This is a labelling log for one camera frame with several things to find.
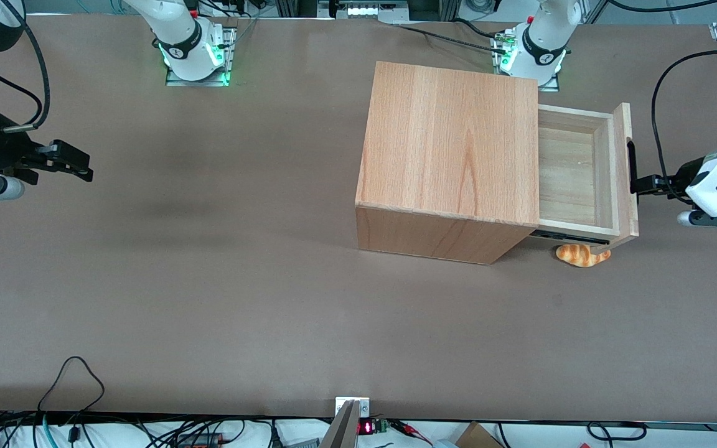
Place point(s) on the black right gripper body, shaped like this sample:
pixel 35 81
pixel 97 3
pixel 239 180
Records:
pixel 4 154

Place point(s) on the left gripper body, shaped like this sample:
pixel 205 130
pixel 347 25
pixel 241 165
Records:
pixel 677 182

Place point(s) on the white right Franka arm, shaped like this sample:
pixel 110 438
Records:
pixel 178 37

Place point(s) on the orange striped bread roll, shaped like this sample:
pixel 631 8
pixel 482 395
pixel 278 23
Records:
pixel 576 256

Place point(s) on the light wooden cabinet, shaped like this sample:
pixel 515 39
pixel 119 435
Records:
pixel 452 137

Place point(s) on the orange and black device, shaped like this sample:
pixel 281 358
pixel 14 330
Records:
pixel 200 442

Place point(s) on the brown cardboard piece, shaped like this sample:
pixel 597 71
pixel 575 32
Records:
pixel 477 437

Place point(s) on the white LED light unit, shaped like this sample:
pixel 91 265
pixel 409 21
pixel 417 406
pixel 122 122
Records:
pixel 365 10

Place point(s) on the red and black clip leads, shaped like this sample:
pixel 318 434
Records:
pixel 408 429

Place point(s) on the upright wooden board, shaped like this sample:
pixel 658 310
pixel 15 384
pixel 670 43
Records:
pixel 343 429

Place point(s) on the red digit display module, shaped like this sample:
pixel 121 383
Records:
pixel 366 427

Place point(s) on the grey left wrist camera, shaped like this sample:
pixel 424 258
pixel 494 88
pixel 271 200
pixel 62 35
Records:
pixel 716 219

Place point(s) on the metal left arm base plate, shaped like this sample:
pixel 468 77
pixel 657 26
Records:
pixel 550 84

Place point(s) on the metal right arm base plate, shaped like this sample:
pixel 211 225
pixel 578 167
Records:
pixel 231 50

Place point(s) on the small metal bracket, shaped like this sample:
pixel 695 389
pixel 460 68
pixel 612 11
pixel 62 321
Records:
pixel 365 407

